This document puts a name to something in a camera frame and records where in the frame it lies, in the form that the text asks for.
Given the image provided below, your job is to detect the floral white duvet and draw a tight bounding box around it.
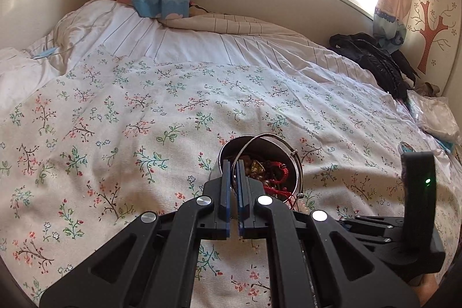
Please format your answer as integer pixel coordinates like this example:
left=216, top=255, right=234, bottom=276
left=1, top=47, right=461, bottom=305

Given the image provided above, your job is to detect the red cord charm bracelet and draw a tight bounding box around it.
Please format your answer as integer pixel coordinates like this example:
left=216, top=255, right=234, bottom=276
left=261, top=160, right=295, bottom=200

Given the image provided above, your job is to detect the round silver metal tin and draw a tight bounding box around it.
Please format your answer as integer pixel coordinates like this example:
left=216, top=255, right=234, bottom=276
left=217, top=134, right=305, bottom=218

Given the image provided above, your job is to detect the white plastic bag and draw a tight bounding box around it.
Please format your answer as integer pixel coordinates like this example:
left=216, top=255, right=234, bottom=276
left=406, top=91, right=461, bottom=152

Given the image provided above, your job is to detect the striped white pillow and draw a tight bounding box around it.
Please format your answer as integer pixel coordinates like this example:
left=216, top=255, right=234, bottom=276
left=1, top=0, right=378, bottom=109

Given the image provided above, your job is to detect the tree decorated wardrobe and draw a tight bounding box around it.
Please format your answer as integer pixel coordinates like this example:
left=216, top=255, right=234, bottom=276
left=401, top=0, right=461, bottom=91

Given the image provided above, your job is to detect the round decorated tin lid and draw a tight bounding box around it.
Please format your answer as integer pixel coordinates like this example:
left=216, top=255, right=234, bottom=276
left=398, top=141, right=415, bottom=154

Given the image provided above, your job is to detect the black jacket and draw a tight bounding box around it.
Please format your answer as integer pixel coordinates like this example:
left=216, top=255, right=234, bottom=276
left=329, top=33, right=418, bottom=101

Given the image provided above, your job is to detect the operator right hand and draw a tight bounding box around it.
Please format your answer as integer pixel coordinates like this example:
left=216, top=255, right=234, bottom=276
left=411, top=274, right=439, bottom=307

